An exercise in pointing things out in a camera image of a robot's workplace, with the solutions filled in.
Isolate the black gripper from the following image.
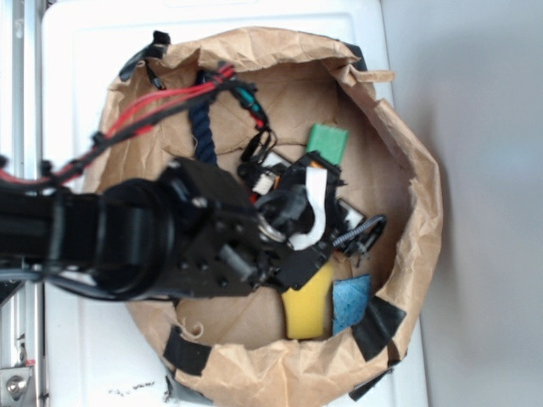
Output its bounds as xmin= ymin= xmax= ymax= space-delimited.
xmin=237 ymin=152 xmax=367 ymax=293

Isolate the green rectangular block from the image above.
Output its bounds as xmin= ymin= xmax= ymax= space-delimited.
xmin=306 ymin=124 xmax=349 ymax=165

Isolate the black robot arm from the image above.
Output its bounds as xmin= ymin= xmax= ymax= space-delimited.
xmin=1 ymin=152 xmax=372 ymax=302

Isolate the blue sponge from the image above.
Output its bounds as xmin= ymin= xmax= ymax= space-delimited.
xmin=332 ymin=274 xmax=372 ymax=335

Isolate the yellow sponge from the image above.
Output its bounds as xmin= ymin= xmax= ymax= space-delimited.
xmin=281 ymin=261 xmax=333 ymax=340

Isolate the brown paper bin liner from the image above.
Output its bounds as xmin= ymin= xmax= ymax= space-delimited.
xmin=100 ymin=27 xmax=443 ymax=406

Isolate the grey braided cable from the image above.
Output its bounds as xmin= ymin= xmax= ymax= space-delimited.
xmin=330 ymin=214 xmax=388 ymax=258

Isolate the dark blue rope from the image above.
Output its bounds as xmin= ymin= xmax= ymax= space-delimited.
xmin=188 ymin=70 xmax=220 ymax=164

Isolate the red and black wire bundle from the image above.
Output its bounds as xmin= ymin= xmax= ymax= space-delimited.
xmin=0 ymin=61 xmax=272 ymax=192

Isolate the aluminium frame rail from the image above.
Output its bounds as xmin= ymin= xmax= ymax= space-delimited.
xmin=1 ymin=1 xmax=47 ymax=406

